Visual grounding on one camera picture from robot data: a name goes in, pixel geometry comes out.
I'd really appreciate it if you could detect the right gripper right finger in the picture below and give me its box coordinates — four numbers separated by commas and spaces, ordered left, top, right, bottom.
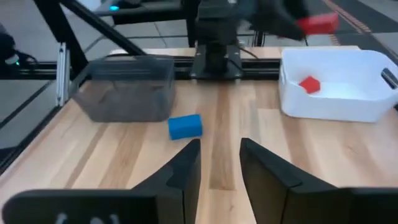
239, 138, 398, 224

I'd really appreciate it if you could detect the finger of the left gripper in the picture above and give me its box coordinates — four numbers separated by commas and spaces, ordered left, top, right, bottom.
248, 17, 308, 42

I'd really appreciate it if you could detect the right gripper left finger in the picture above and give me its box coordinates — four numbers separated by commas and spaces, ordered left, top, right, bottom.
1, 139, 201, 224

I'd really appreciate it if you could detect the long red block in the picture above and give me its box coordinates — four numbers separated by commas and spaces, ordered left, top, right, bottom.
297, 12, 340, 35

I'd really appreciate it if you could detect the blue rectangular block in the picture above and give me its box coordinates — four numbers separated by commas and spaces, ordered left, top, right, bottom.
167, 114, 203, 141

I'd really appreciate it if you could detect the white plastic bin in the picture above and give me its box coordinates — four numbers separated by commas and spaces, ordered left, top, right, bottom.
278, 48, 398, 123

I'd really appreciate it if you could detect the black hazard-striped floor mat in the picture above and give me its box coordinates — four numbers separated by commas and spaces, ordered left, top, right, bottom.
322, 0, 398, 47

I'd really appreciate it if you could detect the smoky dark plastic bin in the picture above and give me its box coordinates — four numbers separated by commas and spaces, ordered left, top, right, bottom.
70, 54, 177, 123

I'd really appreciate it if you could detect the black device with green light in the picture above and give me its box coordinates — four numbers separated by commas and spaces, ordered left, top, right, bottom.
0, 30, 39, 75

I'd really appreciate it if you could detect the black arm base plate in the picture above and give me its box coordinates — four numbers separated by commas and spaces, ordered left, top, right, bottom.
188, 44, 244, 80

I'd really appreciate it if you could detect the silver aluminium post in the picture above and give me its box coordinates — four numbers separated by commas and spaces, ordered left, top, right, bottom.
55, 42, 71, 107

